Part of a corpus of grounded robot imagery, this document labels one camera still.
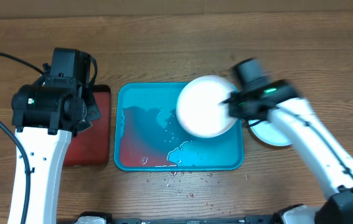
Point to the white plate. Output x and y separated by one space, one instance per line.
200 107

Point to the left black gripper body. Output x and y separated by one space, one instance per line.
89 107

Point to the red and black tray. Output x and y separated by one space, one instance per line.
92 146

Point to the light blue rimmed plate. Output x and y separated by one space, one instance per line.
267 133

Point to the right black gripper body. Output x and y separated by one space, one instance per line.
241 109

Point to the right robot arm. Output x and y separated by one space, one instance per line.
281 105

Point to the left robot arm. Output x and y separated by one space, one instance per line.
47 115

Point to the teal plastic tray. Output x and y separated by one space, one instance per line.
148 136

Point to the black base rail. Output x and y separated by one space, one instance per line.
106 218

